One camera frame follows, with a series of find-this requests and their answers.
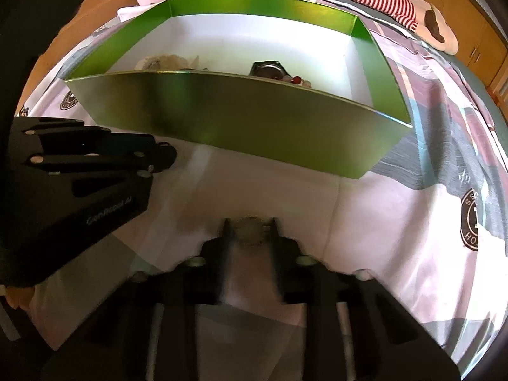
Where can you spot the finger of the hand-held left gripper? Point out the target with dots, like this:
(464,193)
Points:
(103,163)
(131,141)

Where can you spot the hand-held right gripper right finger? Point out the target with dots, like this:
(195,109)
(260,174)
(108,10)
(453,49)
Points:
(276,242)

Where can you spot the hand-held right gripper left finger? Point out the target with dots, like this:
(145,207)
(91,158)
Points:
(227,242)

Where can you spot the green cardboard box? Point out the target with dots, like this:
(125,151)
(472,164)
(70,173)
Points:
(254,111)

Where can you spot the person's left hand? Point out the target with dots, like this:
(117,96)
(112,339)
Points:
(19,298)

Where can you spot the white wristwatch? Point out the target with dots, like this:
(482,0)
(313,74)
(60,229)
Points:
(158,62)

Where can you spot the wooden headboard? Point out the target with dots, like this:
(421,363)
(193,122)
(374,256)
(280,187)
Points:
(79,35)

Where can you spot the plaid bed sheet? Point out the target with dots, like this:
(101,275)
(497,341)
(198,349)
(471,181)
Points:
(416,214)

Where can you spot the black wristwatch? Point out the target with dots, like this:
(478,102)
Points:
(270,69)

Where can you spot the green mattress cover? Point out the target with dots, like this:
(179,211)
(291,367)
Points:
(472,71)

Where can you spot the wooden wall cabinets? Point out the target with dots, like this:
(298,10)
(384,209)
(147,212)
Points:
(468,20)

